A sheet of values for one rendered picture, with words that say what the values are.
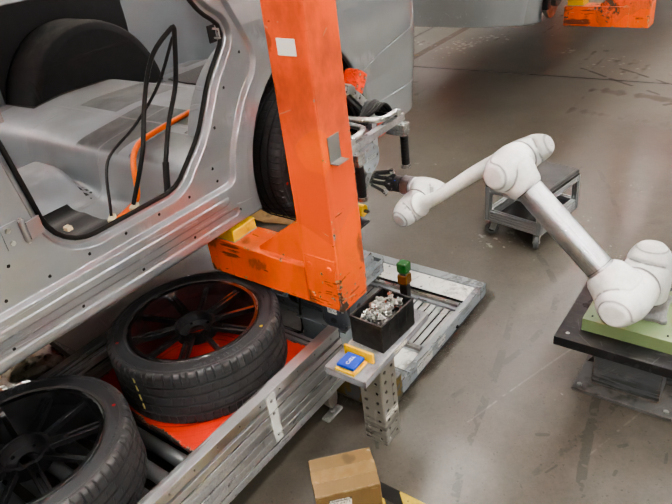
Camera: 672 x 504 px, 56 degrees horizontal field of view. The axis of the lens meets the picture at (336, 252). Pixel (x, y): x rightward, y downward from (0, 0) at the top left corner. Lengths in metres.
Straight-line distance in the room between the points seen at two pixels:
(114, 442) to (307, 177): 1.01
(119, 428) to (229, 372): 0.40
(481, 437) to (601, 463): 0.42
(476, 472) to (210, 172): 1.46
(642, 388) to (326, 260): 1.32
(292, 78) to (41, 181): 1.36
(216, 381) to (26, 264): 0.72
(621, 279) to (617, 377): 0.54
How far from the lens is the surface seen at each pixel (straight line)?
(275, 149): 2.58
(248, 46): 2.51
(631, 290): 2.36
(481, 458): 2.51
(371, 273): 3.22
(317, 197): 2.11
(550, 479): 2.48
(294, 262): 2.36
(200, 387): 2.29
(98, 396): 2.30
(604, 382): 2.80
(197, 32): 4.57
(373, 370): 2.18
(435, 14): 5.08
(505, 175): 2.30
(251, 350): 2.29
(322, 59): 1.98
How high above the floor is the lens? 1.90
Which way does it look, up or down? 31 degrees down
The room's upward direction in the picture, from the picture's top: 8 degrees counter-clockwise
